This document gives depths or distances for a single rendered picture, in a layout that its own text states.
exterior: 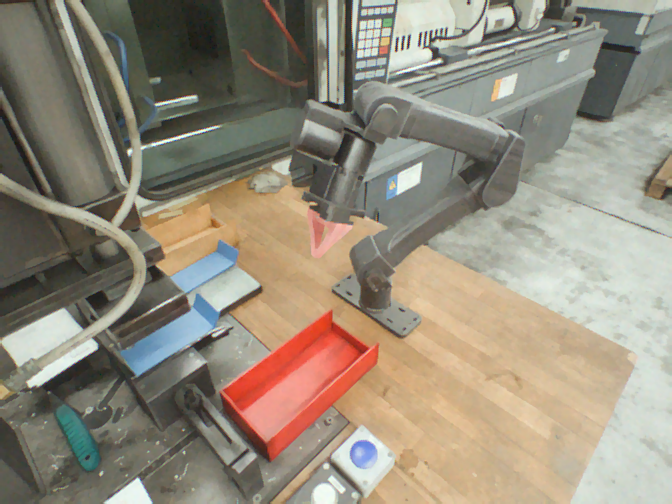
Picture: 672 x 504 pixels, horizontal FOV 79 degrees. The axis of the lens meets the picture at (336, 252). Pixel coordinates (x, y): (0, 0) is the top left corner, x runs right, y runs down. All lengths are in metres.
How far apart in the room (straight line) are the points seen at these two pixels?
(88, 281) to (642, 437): 1.94
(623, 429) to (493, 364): 1.28
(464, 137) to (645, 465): 1.57
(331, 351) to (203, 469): 0.28
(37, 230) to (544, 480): 0.72
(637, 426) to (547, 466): 1.37
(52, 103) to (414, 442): 0.64
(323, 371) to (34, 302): 0.44
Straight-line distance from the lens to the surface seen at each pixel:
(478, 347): 0.84
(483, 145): 0.71
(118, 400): 0.82
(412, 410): 0.73
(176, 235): 1.10
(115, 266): 0.60
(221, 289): 0.91
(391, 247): 0.75
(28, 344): 0.92
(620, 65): 4.95
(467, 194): 0.74
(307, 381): 0.75
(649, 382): 2.28
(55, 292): 0.60
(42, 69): 0.51
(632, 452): 2.02
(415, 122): 0.64
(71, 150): 0.53
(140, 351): 0.75
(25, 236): 0.52
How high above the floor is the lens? 1.52
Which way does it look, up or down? 38 degrees down
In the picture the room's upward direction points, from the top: straight up
